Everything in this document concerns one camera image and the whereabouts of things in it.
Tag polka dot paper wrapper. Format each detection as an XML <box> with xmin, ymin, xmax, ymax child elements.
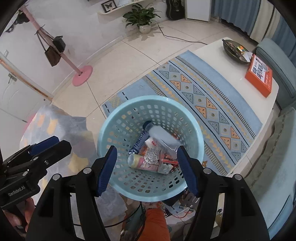
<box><xmin>144</xmin><ymin>148</ymin><xmax>161</xmax><ymax>165</ymax></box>

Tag clear plastic water bottle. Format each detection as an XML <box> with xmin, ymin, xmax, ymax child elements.
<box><xmin>128</xmin><ymin>120</ymin><xmax>182</xmax><ymax>156</ymax></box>

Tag person's hand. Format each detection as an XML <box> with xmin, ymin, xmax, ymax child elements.
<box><xmin>3</xmin><ymin>197</ymin><xmax>35</xmax><ymax>233</ymax></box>

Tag teal sofa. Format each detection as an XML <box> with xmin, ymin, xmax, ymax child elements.
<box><xmin>245</xmin><ymin>38</ymin><xmax>295</xmax><ymax>240</ymax></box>

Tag white door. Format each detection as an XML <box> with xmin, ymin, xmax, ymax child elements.
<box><xmin>1</xmin><ymin>54</ymin><xmax>53</xmax><ymax>123</ymax></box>

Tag pink coat rack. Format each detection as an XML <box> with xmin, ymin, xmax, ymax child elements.
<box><xmin>20</xmin><ymin>5</ymin><xmax>93</xmax><ymax>87</ymax></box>

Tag light blue plastic basket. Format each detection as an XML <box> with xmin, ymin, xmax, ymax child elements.
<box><xmin>97</xmin><ymin>95</ymin><xmax>204</xmax><ymax>202</ymax></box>

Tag brown hanging bag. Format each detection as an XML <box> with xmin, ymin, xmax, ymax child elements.
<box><xmin>36</xmin><ymin>31</ymin><xmax>61</xmax><ymax>67</ymax></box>

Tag colourful snack packet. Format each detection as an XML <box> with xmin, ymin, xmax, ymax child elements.
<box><xmin>158</xmin><ymin>158</ymin><xmax>179</xmax><ymax>175</ymax></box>

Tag blue patterned rug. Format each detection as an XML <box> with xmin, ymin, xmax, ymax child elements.
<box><xmin>101</xmin><ymin>51</ymin><xmax>256</xmax><ymax>175</ymax></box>

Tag black hanging pouch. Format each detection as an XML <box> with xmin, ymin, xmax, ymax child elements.
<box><xmin>53</xmin><ymin>36</ymin><xmax>66</xmax><ymax>53</ymax></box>

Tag orange box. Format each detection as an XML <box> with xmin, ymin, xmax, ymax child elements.
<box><xmin>245</xmin><ymin>54</ymin><xmax>273</xmax><ymax>98</ymax></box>

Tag white coffee table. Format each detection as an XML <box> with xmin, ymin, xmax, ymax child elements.
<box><xmin>194</xmin><ymin>37</ymin><xmax>280</xmax><ymax>177</ymax></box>

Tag dark fruit bowl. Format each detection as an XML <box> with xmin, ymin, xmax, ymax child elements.
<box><xmin>222</xmin><ymin>39</ymin><xmax>252</xmax><ymax>64</ymax></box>

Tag potted green plant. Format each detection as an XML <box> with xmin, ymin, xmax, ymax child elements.
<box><xmin>123</xmin><ymin>3</ymin><xmax>159</xmax><ymax>34</ymax></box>

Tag black acoustic guitar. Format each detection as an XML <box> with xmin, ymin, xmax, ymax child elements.
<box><xmin>166</xmin><ymin>0</ymin><xmax>185</xmax><ymax>21</ymax></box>

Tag blue curtains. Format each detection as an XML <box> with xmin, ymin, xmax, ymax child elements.
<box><xmin>211</xmin><ymin>1</ymin><xmax>295</xmax><ymax>63</ymax></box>

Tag white standing air conditioner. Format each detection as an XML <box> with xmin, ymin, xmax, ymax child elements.
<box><xmin>185</xmin><ymin>0</ymin><xmax>212</xmax><ymax>22</ymax></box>

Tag butterfly picture frame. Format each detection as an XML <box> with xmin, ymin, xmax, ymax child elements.
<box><xmin>101</xmin><ymin>0</ymin><xmax>117</xmax><ymax>13</ymax></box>

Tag white lower wall shelf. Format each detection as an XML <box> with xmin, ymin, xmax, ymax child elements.
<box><xmin>98</xmin><ymin>0</ymin><xmax>144</xmax><ymax>15</ymax></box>

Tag black floor cable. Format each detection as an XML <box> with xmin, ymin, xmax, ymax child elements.
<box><xmin>153</xmin><ymin>21</ymin><xmax>208</xmax><ymax>46</ymax></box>

